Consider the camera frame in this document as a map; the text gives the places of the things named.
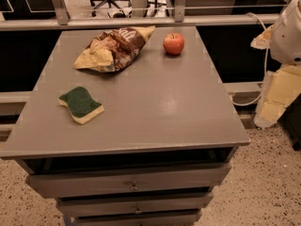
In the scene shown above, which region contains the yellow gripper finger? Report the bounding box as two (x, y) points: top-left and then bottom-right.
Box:
(250, 25), (273, 50)
(254, 65), (301, 128)

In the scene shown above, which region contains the red apple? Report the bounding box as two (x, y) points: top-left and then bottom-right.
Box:
(163, 33), (184, 56)

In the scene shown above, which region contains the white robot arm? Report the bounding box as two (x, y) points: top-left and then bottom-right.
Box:
(251, 0), (301, 128)

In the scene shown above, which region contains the green and yellow sponge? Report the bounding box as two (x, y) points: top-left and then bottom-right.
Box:
(58, 87), (104, 124)

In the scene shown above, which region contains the grey drawer cabinet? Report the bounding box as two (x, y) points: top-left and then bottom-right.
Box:
(1, 27), (249, 226)

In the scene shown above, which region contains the brown crumpled chip bag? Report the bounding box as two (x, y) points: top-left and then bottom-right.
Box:
(73, 26), (155, 73)

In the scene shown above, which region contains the white cable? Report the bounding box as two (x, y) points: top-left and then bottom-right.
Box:
(230, 11), (271, 107)

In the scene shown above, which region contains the metal railing frame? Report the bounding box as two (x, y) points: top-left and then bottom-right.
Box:
(0, 0), (292, 31)

